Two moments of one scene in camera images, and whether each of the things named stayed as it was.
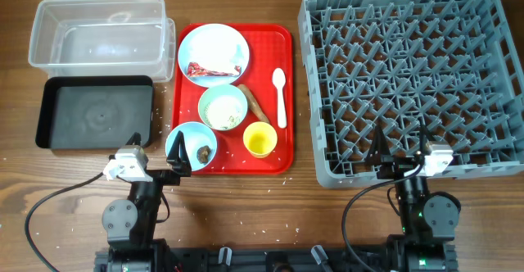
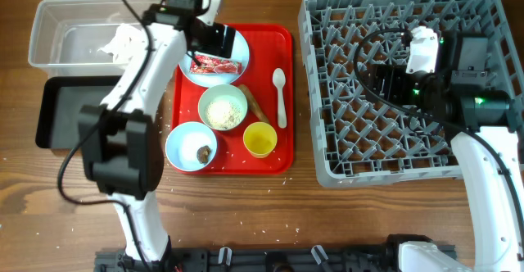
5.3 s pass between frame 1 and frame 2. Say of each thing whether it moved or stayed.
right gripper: moved
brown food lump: stayed
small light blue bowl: stayed
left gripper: moved
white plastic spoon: stayed
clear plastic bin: stayed
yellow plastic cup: stayed
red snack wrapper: moved
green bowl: stayed
